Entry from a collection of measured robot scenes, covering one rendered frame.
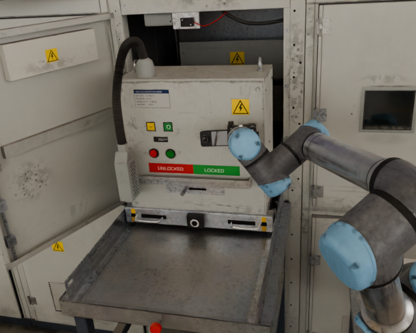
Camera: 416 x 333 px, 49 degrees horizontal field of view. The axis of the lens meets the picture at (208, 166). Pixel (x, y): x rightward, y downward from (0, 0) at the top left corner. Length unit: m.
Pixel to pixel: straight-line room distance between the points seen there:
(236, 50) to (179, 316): 1.39
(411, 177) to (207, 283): 0.75
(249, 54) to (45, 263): 1.41
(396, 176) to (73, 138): 1.18
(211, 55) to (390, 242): 1.67
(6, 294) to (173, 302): 1.46
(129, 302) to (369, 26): 1.12
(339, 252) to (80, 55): 1.16
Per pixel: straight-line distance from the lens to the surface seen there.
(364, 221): 0.82
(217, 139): 1.30
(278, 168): 1.14
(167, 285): 1.42
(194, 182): 1.53
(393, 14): 1.60
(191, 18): 1.69
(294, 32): 1.62
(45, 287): 2.50
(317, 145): 1.10
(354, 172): 0.98
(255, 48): 2.27
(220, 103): 1.45
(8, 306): 2.73
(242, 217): 1.58
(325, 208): 1.83
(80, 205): 1.81
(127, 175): 1.52
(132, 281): 1.46
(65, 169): 1.73
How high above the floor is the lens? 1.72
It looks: 24 degrees down
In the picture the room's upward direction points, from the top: 4 degrees counter-clockwise
